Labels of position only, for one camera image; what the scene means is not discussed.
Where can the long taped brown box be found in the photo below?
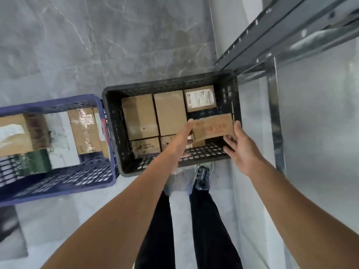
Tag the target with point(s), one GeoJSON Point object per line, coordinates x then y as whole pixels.
{"type": "Point", "coordinates": [84, 131]}

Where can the person's leg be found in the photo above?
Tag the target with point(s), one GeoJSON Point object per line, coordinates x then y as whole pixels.
{"type": "Point", "coordinates": [157, 235]}
{"type": "Point", "coordinates": [213, 235]}

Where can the brown box handwritten label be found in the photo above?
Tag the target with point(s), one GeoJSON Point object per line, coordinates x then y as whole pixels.
{"type": "Point", "coordinates": [96, 120]}

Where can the person's left hand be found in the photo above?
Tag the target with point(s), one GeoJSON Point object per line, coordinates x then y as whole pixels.
{"type": "Point", "coordinates": [181, 145]}

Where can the large plain brown box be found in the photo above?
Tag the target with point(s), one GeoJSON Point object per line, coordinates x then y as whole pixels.
{"type": "Point", "coordinates": [169, 112]}

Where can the person's left leg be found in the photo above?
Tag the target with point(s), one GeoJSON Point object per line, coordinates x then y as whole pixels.
{"type": "Point", "coordinates": [157, 235]}

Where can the brown box peeling white label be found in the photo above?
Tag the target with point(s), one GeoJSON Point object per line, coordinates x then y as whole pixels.
{"type": "Point", "coordinates": [16, 145]}

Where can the person's right forearm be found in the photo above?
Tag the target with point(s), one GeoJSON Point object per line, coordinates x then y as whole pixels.
{"type": "Point", "coordinates": [303, 215]}

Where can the white cardboard box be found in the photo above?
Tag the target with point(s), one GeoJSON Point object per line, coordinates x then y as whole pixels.
{"type": "Point", "coordinates": [64, 154]}

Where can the brown box barcode label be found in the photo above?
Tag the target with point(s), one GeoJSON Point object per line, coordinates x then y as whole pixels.
{"type": "Point", "coordinates": [200, 99]}

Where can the person's right leg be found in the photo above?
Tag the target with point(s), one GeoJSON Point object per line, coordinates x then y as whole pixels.
{"type": "Point", "coordinates": [213, 235]}

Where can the blue plastic crate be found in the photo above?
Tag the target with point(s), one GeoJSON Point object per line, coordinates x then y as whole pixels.
{"type": "Point", "coordinates": [56, 190]}

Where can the person's right shoe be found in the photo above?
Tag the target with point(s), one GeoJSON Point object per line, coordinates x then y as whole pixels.
{"type": "Point", "coordinates": [202, 179]}

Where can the small brown box purple edge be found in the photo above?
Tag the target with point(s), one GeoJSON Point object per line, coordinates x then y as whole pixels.
{"type": "Point", "coordinates": [145, 148]}

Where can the taped brown box red print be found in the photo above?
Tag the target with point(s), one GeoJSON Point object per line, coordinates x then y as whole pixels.
{"type": "Point", "coordinates": [213, 127]}

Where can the person's right hand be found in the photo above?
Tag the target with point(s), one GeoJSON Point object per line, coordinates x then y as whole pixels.
{"type": "Point", "coordinates": [244, 154]}

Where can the brown cardboard box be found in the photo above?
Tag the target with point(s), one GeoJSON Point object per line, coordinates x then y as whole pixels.
{"type": "Point", "coordinates": [140, 117]}

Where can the person's left forearm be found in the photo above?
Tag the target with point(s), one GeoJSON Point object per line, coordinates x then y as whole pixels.
{"type": "Point", "coordinates": [117, 215]}

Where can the green cardboard box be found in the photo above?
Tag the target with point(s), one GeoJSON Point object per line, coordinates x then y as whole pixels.
{"type": "Point", "coordinates": [36, 162]}

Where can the black plastic crate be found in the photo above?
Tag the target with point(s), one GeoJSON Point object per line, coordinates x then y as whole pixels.
{"type": "Point", "coordinates": [109, 103]}

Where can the long brown box white label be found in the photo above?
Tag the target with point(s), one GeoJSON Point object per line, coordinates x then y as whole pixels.
{"type": "Point", "coordinates": [168, 141]}

